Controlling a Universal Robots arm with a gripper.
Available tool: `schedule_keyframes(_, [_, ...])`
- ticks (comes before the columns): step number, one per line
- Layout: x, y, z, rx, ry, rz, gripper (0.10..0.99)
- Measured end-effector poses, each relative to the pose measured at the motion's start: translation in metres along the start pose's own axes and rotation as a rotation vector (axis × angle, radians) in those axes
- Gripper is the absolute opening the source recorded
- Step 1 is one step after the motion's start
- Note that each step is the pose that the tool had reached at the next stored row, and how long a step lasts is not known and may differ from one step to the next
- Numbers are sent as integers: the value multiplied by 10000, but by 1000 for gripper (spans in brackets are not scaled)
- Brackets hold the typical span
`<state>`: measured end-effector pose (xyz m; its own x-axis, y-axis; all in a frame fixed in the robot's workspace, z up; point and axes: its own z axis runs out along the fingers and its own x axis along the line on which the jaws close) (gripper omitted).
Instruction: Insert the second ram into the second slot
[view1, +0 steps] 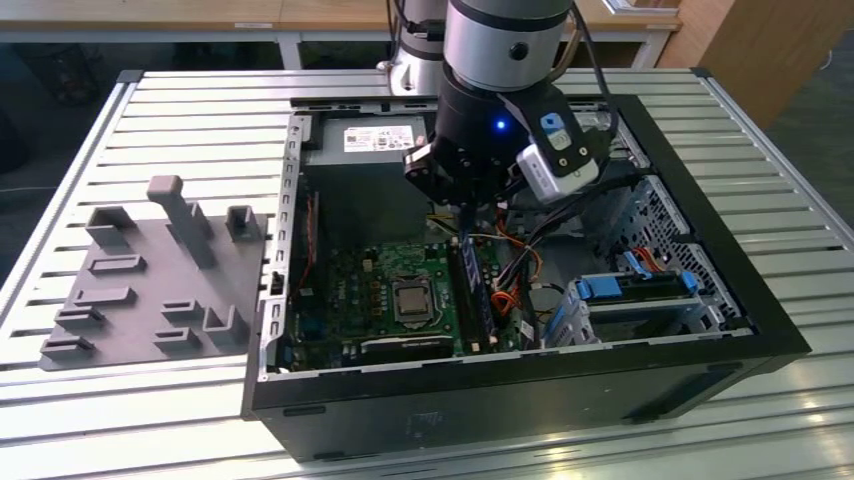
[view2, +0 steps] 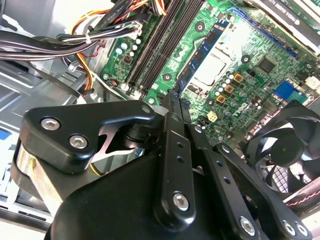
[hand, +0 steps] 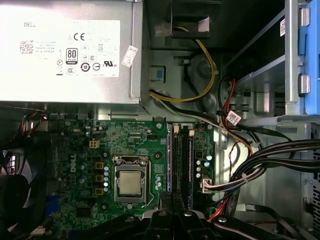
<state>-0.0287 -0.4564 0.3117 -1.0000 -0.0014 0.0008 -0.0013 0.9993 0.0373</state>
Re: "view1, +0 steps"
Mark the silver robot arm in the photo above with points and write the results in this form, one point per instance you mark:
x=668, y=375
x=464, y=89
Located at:
x=494, y=45

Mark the green motherboard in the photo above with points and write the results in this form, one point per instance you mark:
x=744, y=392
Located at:
x=347, y=300

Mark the black camera bracket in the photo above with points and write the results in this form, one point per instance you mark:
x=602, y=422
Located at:
x=581, y=145

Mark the metal drive cage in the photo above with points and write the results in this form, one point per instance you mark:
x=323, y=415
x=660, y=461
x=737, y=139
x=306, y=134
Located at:
x=668, y=225

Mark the blue disk carrier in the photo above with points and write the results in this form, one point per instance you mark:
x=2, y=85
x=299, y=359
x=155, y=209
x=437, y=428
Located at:
x=594, y=290

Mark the silver CPU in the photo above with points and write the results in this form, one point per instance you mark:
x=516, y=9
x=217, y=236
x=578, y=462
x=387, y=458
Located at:
x=413, y=302

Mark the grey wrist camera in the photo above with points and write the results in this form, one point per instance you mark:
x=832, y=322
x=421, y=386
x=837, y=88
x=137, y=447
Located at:
x=548, y=180

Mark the grey parts rack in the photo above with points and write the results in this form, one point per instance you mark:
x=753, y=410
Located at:
x=147, y=300

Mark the blue RAM stick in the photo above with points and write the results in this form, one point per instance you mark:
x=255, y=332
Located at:
x=477, y=280

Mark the wooden cabinet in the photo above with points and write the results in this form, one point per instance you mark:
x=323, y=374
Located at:
x=754, y=50

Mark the grey power supply unit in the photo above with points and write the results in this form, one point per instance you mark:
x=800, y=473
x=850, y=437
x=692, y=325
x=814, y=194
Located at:
x=334, y=150

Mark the wooden top desk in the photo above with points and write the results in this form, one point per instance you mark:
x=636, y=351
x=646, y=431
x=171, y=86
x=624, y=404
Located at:
x=201, y=12

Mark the black PC case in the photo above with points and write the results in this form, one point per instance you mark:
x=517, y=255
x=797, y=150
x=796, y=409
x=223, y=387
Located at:
x=468, y=410

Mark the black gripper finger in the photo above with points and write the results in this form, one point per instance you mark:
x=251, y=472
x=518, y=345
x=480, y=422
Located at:
x=508, y=182
x=419, y=167

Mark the black RAM slot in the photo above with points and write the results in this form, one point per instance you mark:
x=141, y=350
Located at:
x=460, y=295

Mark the black graphics card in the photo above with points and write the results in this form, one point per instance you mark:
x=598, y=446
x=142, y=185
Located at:
x=407, y=346

